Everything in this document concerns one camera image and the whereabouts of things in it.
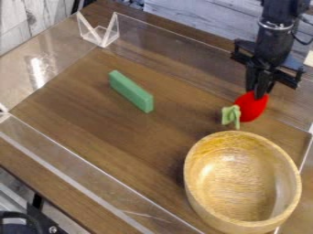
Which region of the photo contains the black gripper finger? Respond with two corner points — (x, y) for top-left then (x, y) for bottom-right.
(255, 70), (273, 100)
(247, 63), (257, 91)

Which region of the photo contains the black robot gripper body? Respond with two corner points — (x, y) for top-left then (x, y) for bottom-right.
(232, 27), (305, 90)

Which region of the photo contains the red plush tomato toy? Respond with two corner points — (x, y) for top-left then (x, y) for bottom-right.
(221, 91), (269, 129)

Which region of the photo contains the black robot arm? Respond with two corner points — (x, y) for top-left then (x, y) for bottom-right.
(232, 0), (313, 100)

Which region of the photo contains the green rectangular block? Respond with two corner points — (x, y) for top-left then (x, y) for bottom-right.
(109, 70), (154, 113)

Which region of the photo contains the wooden bowl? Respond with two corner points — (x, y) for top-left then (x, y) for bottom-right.
(184, 131), (303, 234)

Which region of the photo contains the black clamp under table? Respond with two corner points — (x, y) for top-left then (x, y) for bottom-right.
(27, 194), (69, 234)

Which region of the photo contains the clear acrylic tray enclosure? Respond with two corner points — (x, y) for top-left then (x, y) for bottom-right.
(0, 11), (313, 234)

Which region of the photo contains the black cable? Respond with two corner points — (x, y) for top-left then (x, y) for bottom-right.
(0, 210), (42, 234)

